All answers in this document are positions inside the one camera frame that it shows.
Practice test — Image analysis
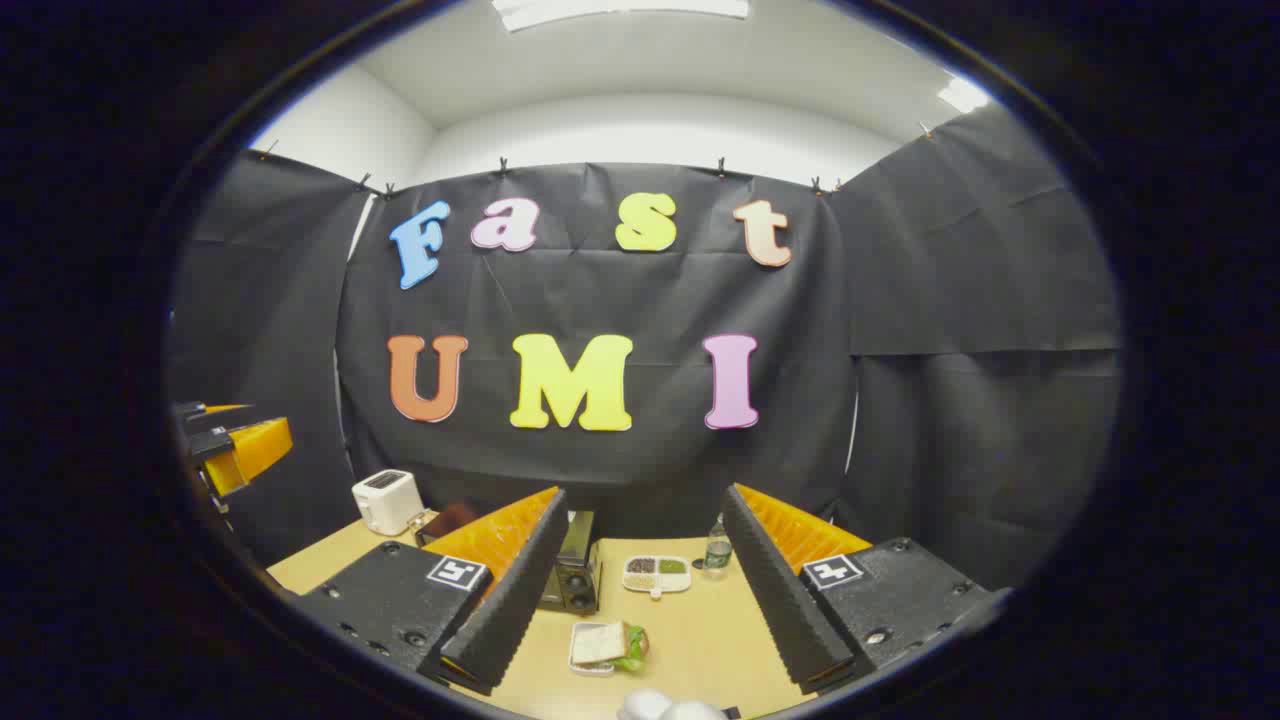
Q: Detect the lettuce sandwich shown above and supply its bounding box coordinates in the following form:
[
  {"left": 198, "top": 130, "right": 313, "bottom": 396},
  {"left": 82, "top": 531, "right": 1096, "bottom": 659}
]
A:
[{"left": 572, "top": 620, "right": 651, "bottom": 673}]

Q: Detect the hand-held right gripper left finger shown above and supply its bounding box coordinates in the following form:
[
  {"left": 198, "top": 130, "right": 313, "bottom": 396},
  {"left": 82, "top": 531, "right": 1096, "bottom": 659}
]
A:
[{"left": 297, "top": 487, "right": 569, "bottom": 697}]

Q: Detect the ceiling light panel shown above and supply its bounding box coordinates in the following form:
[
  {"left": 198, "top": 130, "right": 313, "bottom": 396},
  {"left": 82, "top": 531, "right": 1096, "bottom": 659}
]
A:
[
  {"left": 490, "top": 0, "right": 751, "bottom": 33},
  {"left": 937, "top": 77, "right": 991, "bottom": 114}
]

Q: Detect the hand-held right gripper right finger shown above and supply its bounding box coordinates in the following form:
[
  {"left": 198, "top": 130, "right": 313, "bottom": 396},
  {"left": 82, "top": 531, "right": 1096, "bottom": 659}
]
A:
[{"left": 722, "top": 484, "right": 1004, "bottom": 694}]

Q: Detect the white toaster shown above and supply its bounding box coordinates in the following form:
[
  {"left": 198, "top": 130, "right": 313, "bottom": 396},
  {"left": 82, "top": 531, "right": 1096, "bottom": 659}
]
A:
[{"left": 351, "top": 468, "right": 425, "bottom": 537}]

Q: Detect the white compartment dish with grains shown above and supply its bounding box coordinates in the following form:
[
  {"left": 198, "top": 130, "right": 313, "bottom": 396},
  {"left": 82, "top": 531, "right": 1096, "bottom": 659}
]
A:
[{"left": 622, "top": 555, "right": 693, "bottom": 600}]

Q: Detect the white plastic tray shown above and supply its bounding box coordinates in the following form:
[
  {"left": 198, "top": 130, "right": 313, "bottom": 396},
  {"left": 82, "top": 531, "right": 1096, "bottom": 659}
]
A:
[{"left": 567, "top": 620, "right": 641, "bottom": 678}]

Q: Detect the black electric oven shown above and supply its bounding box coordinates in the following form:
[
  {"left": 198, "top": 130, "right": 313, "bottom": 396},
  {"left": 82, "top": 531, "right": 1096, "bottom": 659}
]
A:
[{"left": 415, "top": 503, "right": 603, "bottom": 614}]

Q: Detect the clear water bottle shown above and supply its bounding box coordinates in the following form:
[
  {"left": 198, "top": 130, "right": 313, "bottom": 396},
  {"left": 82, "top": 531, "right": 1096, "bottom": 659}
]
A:
[{"left": 703, "top": 514, "right": 733, "bottom": 582}]

